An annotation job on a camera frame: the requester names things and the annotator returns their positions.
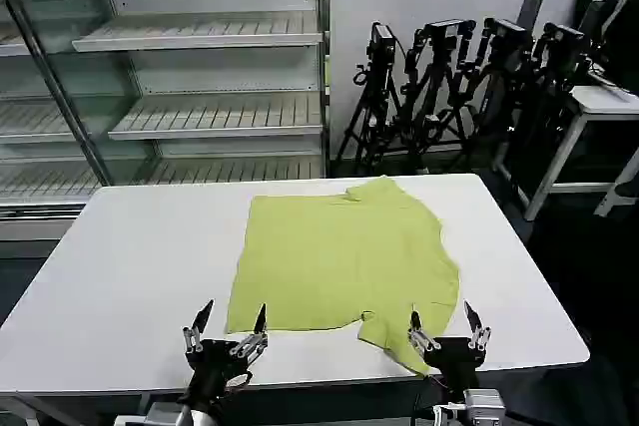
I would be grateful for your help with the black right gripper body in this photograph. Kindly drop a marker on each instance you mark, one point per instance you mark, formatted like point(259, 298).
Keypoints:
point(456, 358)

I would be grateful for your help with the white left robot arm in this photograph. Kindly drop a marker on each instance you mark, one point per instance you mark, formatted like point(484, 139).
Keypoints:
point(170, 413)

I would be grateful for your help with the black monitor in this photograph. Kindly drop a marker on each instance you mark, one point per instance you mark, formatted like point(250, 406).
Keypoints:
point(616, 12)

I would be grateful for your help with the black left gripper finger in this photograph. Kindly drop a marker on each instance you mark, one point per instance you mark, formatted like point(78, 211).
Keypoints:
point(199, 326)
point(259, 323)

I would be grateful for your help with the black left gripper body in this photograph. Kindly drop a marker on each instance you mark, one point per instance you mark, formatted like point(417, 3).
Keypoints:
point(214, 366)

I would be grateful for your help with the empty grey display shelf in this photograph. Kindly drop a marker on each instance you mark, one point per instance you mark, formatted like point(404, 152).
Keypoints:
point(199, 72)

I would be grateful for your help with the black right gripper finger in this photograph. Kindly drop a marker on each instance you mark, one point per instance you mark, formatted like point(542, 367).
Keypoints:
point(474, 323)
point(418, 332)

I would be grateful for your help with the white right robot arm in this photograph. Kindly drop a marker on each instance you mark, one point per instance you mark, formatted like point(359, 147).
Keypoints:
point(481, 406)

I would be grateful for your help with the small white side table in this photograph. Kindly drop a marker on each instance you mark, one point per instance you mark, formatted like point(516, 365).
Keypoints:
point(604, 102)

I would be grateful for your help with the yellow-green shirt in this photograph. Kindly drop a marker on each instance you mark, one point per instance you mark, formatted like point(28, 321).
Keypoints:
point(344, 261)

